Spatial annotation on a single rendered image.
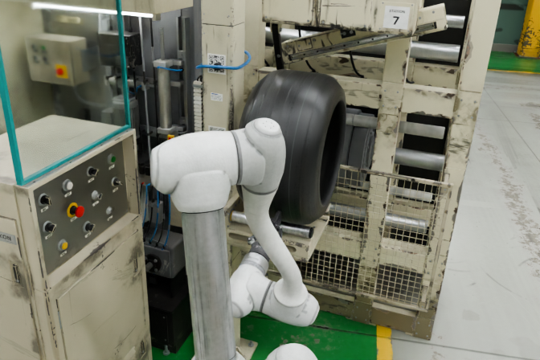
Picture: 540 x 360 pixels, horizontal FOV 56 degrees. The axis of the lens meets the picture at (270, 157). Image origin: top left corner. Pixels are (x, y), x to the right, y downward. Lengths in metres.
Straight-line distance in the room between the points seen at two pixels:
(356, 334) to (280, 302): 1.42
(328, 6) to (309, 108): 0.47
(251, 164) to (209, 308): 0.35
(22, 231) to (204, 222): 0.72
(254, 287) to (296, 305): 0.14
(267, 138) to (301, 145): 0.57
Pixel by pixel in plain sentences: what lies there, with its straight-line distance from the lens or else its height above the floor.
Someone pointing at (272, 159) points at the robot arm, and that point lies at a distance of 1.19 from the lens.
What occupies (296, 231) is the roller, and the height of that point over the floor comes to 0.91.
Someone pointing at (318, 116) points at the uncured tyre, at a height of 1.39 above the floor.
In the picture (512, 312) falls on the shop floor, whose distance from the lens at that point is 3.41.
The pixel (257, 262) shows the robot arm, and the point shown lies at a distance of 1.67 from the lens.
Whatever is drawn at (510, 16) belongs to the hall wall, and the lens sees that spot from 11.45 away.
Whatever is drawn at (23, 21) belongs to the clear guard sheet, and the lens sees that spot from 1.58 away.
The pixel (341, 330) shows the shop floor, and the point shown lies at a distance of 2.96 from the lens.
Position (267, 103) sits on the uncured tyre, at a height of 1.42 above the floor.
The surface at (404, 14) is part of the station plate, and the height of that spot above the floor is 1.71.
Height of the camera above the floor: 1.96
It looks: 23 degrees down
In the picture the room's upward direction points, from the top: 2 degrees clockwise
